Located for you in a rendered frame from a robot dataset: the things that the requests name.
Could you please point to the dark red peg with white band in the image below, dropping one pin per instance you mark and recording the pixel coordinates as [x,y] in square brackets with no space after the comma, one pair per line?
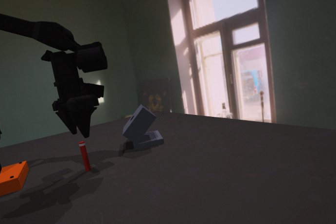
[84,155]

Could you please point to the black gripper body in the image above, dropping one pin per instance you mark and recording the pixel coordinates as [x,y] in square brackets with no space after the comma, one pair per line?
[70,97]

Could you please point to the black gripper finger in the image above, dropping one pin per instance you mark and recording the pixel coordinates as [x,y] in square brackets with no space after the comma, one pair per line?
[66,118]
[82,120]

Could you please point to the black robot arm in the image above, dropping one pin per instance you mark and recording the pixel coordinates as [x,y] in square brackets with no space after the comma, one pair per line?
[88,57]

